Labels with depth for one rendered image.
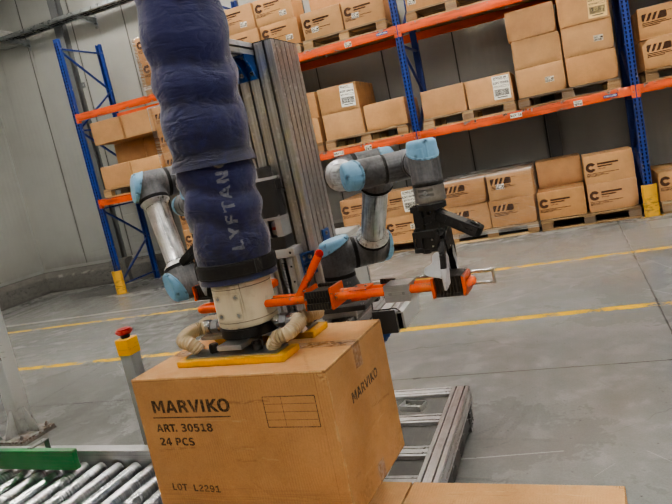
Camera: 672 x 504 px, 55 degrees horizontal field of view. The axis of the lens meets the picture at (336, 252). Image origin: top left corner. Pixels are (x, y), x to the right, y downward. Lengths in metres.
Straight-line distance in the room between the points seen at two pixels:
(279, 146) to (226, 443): 1.19
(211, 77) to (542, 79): 7.27
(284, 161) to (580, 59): 6.61
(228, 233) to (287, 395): 0.45
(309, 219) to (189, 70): 0.96
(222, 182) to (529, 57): 7.31
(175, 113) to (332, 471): 0.98
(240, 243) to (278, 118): 0.88
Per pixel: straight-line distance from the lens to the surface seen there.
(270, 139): 2.52
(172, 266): 2.48
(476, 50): 10.15
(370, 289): 1.64
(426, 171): 1.53
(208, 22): 1.77
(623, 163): 8.82
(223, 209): 1.71
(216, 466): 1.83
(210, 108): 1.72
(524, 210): 8.80
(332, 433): 1.61
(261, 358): 1.70
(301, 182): 2.48
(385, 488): 2.10
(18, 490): 2.98
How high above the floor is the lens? 1.57
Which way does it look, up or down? 9 degrees down
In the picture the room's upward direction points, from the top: 12 degrees counter-clockwise
